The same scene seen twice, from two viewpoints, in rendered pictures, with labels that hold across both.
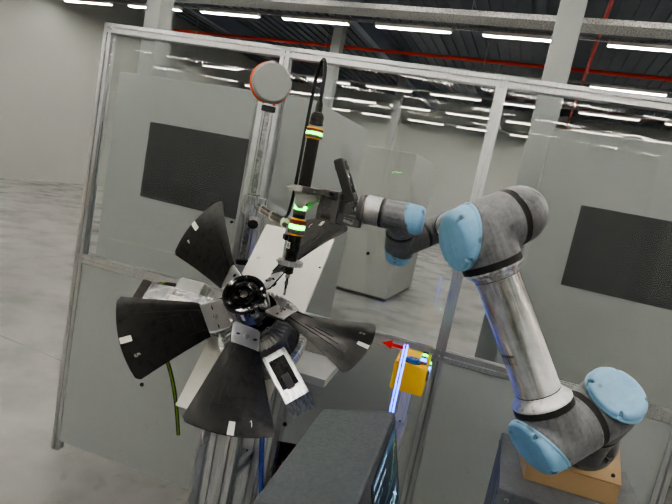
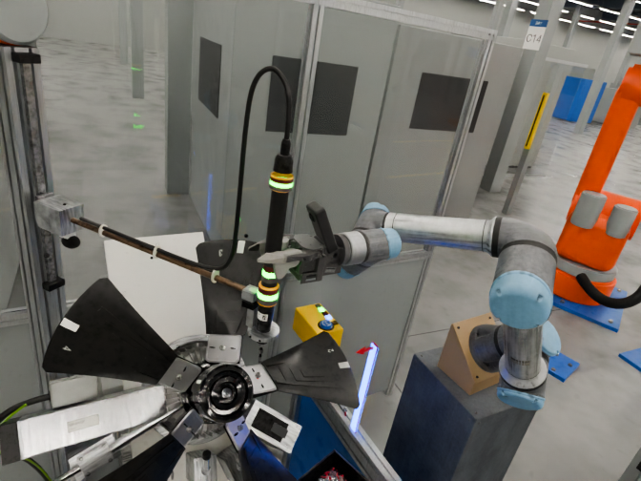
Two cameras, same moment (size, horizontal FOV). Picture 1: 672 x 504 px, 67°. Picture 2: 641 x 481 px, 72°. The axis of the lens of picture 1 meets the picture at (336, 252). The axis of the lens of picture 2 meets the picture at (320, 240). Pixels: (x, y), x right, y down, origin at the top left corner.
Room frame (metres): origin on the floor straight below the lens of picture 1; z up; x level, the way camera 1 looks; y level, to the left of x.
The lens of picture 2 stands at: (0.75, 0.65, 1.94)
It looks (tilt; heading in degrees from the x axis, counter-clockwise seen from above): 25 degrees down; 312
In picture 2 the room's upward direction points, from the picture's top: 10 degrees clockwise
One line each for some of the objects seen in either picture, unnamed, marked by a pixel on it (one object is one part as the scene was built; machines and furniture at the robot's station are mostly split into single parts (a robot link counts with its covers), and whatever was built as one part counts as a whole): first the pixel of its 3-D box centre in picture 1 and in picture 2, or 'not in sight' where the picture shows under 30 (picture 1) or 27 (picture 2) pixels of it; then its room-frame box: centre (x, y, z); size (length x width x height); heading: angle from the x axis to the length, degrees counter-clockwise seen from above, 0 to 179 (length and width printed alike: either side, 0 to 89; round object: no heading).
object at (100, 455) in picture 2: not in sight; (95, 458); (1.44, 0.45, 1.08); 0.07 x 0.04 x 0.06; 86
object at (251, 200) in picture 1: (254, 205); (58, 214); (1.93, 0.34, 1.41); 0.10 x 0.07 x 0.08; 21
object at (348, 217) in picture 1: (341, 207); (317, 255); (1.32, 0.01, 1.50); 0.12 x 0.08 x 0.09; 76
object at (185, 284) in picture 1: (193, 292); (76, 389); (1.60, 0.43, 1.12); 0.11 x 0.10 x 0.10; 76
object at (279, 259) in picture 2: (300, 197); (279, 266); (1.32, 0.12, 1.50); 0.09 x 0.03 x 0.06; 86
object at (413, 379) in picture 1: (411, 372); (317, 329); (1.55, -0.31, 1.02); 0.16 x 0.10 x 0.11; 166
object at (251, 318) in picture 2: (292, 246); (261, 313); (1.36, 0.12, 1.37); 0.09 x 0.07 x 0.10; 21
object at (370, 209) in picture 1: (372, 210); (347, 247); (1.31, -0.07, 1.51); 0.08 x 0.05 x 0.08; 166
